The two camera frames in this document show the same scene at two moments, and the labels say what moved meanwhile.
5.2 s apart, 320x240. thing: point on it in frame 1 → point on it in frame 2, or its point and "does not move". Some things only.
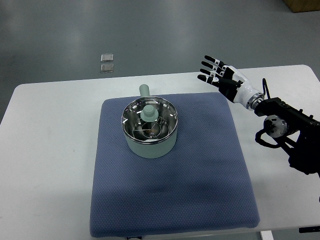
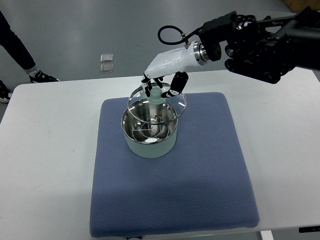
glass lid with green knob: (149, 115) → (156, 109)
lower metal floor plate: (107, 68) does not move
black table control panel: (309, 229) does not move
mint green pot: (149, 125) does not move
